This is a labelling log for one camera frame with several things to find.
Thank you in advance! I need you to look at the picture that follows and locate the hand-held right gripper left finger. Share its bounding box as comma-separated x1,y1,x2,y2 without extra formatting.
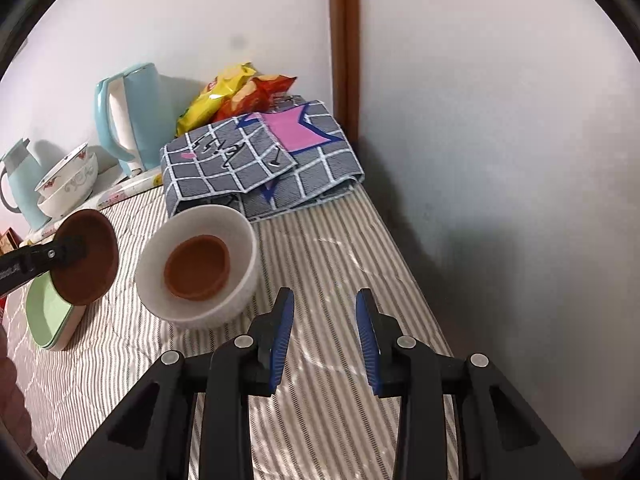
60,287,296,480

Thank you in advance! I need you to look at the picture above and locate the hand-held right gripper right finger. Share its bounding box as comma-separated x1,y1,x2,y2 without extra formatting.
355,288,586,480

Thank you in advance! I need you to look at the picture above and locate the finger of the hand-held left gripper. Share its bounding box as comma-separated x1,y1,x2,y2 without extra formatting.
30,234,90,273

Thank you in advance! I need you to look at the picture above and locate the small brown bowl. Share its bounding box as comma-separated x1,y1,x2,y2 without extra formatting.
163,235,232,302
52,209,121,307

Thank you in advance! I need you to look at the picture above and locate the green square plate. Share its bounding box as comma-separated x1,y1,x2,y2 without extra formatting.
26,274,81,347

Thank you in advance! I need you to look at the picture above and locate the white bowl with blue print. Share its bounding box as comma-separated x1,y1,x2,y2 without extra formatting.
136,205,260,331

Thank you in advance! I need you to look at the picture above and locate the large white bowl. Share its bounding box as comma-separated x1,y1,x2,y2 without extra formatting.
37,180,96,218

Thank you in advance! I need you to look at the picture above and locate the striped quilted tablecloth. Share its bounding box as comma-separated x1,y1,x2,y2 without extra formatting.
0,180,458,480

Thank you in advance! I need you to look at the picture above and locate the floral porcelain bowl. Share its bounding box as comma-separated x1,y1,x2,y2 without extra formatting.
34,143,98,201

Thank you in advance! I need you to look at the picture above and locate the light blue thermos jug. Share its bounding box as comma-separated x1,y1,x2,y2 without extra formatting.
0,138,51,231

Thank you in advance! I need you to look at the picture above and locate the light blue electric kettle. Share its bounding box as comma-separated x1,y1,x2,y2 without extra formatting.
94,63,163,177

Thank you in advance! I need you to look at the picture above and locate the grey checked cloth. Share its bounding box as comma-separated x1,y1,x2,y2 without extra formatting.
160,94,365,223

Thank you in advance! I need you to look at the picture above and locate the yellow chip bag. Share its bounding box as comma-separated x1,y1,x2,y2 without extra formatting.
175,62,257,137

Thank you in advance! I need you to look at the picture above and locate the red chip bag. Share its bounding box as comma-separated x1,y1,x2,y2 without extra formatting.
215,74,297,121

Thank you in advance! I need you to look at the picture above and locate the brown wooden door frame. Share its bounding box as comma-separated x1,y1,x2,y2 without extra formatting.
327,0,362,141

